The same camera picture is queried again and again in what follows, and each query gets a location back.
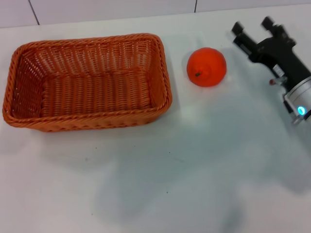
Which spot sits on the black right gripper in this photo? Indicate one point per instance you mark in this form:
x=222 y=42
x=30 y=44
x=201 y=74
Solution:
x=284 y=60

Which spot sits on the orange woven plastic basket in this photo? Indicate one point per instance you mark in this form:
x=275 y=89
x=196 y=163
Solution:
x=92 y=89

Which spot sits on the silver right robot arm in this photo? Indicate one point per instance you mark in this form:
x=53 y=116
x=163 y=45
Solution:
x=300 y=99

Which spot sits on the orange tangerine fruit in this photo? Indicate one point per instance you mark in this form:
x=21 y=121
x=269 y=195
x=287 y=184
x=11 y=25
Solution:
x=209 y=65

